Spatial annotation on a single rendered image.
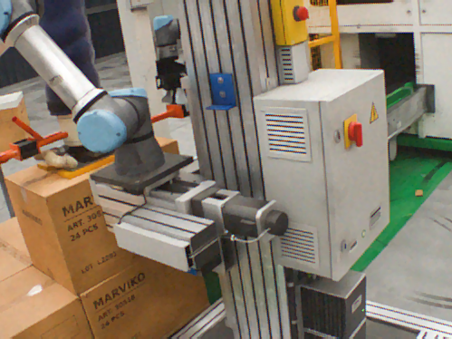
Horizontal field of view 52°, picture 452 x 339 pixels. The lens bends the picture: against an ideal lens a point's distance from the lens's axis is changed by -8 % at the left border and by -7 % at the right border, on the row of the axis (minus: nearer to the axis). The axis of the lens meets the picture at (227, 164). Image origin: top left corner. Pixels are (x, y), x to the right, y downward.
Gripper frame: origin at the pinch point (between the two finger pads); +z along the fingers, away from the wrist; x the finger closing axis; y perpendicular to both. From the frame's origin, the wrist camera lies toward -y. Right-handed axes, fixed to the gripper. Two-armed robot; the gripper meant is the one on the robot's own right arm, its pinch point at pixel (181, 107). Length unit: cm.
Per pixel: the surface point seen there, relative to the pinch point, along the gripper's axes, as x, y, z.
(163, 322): -5, 25, 87
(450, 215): 49, -158, 106
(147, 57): -125, -77, -5
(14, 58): -1110, -355, 36
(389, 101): -11, -193, 46
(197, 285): -6, 3, 81
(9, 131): -192, 4, 28
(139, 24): -125, -76, -28
